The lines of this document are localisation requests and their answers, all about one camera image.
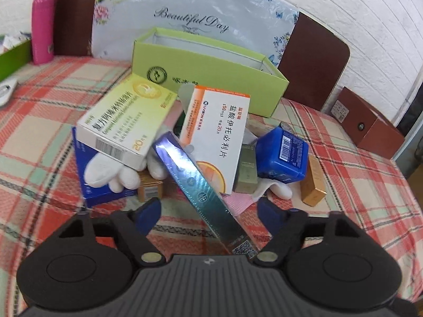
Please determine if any tan cosmetic box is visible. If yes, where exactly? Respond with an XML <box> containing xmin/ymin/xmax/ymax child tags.
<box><xmin>138</xmin><ymin>170</ymin><xmax>163</xmax><ymax>203</ymax></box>

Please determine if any white pink glove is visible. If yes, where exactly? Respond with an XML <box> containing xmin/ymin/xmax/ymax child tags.
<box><xmin>83</xmin><ymin>148</ymin><xmax>168</xmax><ymax>193</ymax></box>
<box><xmin>224</xmin><ymin>128</ymin><xmax>292</xmax><ymax>216</ymax></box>

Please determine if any gold small box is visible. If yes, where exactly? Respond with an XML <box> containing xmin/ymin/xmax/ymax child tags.
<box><xmin>300</xmin><ymin>155</ymin><xmax>327</xmax><ymax>207</ymax></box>

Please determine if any shiny teal long box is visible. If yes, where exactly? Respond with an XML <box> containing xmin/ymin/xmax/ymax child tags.
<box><xmin>153</xmin><ymin>132</ymin><xmax>258</xmax><ymax>259</ymax></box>

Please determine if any blue medicine box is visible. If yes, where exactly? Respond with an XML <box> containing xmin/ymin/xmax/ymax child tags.
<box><xmin>72</xmin><ymin>127</ymin><xmax>137</xmax><ymax>208</ymax></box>

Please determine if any olive green small box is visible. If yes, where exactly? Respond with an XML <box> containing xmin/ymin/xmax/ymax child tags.
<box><xmin>233</xmin><ymin>144</ymin><xmax>258</xmax><ymax>194</ymax></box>

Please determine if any blue square box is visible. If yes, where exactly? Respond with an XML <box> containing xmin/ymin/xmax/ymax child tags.
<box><xmin>255</xmin><ymin>126</ymin><xmax>309</xmax><ymax>184</ymax></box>

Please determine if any yellow white medicine box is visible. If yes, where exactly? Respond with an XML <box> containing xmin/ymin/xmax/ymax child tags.
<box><xmin>76</xmin><ymin>74</ymin><xmax>177</xmax><ymax>171</ymax></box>

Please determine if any orange white medicine box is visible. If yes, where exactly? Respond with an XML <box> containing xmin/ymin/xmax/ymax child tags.
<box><xmin>179</xmin><ymin>85</ymin><xmax>250</xmax><ymax>195</ymax></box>

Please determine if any plaid bed sheet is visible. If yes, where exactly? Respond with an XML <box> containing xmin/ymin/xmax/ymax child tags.
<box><xmin>1</xmin><ymin>57</ymin><xmax>422</xmax><ymax>316</ymax></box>

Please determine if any brown cardboard box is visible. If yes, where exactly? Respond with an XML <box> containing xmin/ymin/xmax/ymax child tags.
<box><xmin>330</xmin><ymin>87</ymin><xmax>404</xmax><ymax>160</ymax></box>

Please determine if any brown wooden headboard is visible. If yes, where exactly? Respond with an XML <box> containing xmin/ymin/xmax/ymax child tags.
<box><xmin>54</xmin><ymin>0</ymin><xmax>350</xmax><ymax>110</ymax></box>

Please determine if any light green cardboard box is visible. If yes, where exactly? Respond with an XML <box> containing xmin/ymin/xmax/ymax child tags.
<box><xmin>132</xmin><ymin>27</ymin><xmax>289</xmax><ymax>117</ymax></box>

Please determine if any white remote device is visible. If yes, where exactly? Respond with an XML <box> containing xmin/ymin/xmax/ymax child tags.
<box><xmin>0</xmin><ymin>77</ymin><xmax>18</xmax><ymax>107</ymax></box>

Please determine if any dark green tray box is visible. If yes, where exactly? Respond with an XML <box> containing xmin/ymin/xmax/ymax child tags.
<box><xmin>0</xmin><ymin>39</ymin><xmax>32</xmax><ymax>82</ymax></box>

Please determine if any floral plastic bag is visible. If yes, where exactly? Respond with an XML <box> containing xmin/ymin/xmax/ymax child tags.
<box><xmin>91</xmin><ymin>0</ymin><xmax>300</xmax><ymax>65</ymax></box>

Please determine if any pink thermos bottle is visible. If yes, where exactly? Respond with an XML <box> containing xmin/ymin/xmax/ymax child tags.
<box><xmin>31</xmin><ymin>0</ymin><xmax>54</xmax><ymax>65</ymax></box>

